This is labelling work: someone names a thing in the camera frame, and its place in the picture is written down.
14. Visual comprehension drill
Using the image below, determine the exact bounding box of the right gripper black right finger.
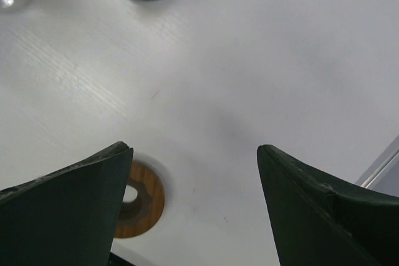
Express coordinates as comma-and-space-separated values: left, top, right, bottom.
257, 145, 398, 265

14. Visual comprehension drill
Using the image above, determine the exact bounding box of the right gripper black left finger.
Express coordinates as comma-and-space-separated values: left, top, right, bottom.
1, 141, 133, 265

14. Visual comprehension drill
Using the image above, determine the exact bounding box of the wooden dripper ring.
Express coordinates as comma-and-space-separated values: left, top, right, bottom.
113, 159, 165, 239

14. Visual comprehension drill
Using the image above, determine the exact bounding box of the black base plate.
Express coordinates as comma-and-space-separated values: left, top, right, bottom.
107, 252, 151, 266

